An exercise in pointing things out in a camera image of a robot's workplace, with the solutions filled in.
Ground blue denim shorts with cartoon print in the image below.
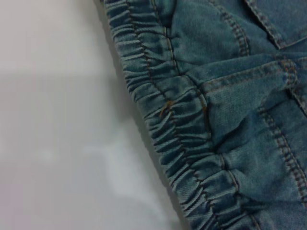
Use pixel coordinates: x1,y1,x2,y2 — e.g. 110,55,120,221
99,0,307,230

